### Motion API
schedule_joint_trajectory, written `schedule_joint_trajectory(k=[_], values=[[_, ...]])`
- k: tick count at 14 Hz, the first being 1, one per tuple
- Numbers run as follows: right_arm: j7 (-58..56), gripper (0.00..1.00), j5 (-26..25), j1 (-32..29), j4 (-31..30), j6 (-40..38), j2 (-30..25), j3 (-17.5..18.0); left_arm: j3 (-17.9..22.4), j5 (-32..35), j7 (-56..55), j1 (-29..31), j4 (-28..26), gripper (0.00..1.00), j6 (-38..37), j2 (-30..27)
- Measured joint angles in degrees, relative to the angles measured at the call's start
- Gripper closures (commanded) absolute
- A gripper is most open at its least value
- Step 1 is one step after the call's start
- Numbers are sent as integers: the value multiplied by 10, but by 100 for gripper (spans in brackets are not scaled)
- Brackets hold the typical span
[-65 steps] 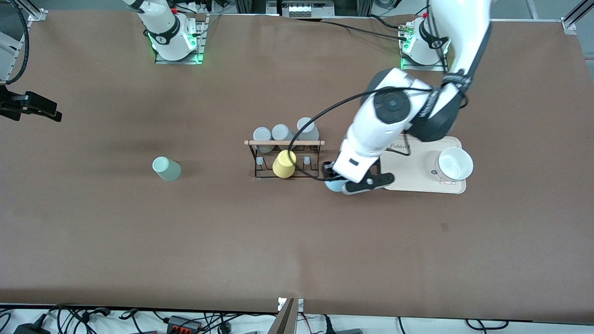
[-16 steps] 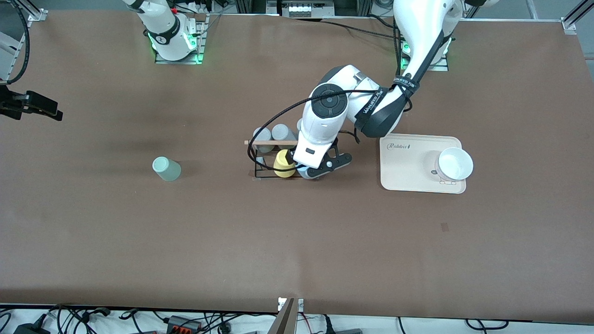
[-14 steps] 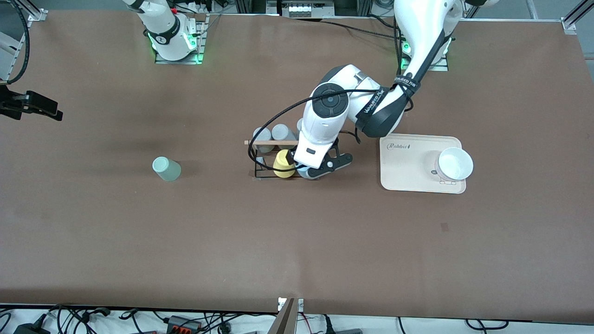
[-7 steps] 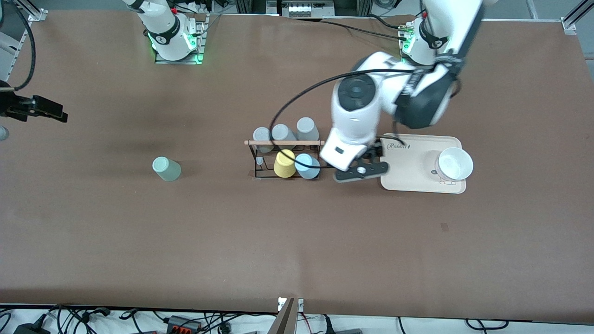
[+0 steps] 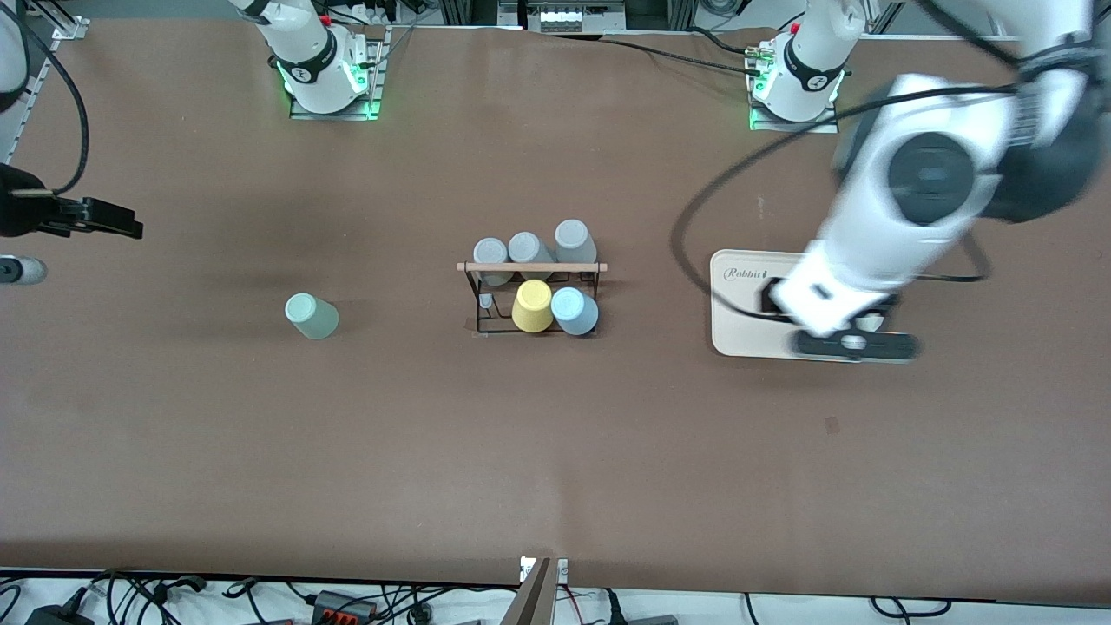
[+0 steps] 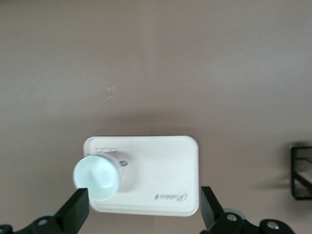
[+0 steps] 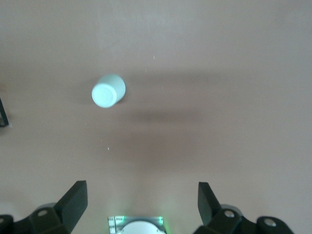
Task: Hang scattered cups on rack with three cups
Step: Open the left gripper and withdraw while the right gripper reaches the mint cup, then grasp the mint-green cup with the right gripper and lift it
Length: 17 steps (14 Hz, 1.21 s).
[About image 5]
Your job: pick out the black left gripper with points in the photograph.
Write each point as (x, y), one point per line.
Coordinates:
(768, 303)

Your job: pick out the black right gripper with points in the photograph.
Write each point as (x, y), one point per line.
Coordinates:
(19, 211)

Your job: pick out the light blue cup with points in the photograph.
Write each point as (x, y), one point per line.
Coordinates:
(573, 311)

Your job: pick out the pale green cup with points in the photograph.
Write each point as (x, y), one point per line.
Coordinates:
(308, 314)

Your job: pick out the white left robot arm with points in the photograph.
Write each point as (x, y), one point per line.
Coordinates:
(929, 174)

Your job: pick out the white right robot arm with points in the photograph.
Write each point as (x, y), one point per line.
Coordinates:
(304, 43)

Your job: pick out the cream tray with Rabbit print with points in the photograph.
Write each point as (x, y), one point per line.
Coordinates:
(738, 334)

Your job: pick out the white bowl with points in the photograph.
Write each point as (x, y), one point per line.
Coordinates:
(872, 323)

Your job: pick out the grey cup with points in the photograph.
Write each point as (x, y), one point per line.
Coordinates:
(526, 247)
(491, 256)
(575, 239)

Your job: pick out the yellow cup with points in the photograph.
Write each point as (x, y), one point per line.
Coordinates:
(531, 305)

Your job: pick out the grey device with white sockets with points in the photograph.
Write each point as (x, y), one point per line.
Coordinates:
(564, 16)

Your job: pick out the black power adapter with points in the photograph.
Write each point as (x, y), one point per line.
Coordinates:
(56, 616)

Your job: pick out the black connector box orange levers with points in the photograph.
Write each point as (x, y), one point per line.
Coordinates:
(343, 605)

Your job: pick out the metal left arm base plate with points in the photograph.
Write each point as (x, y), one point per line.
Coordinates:
(794, 127)

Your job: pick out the aluminium frame profile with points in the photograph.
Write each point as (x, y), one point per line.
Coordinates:
(1066, 45)
(65, 30)

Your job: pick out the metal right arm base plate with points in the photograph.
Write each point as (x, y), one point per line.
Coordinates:
(375, 95)

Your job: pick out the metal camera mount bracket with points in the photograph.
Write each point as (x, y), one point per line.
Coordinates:
(529, 599)

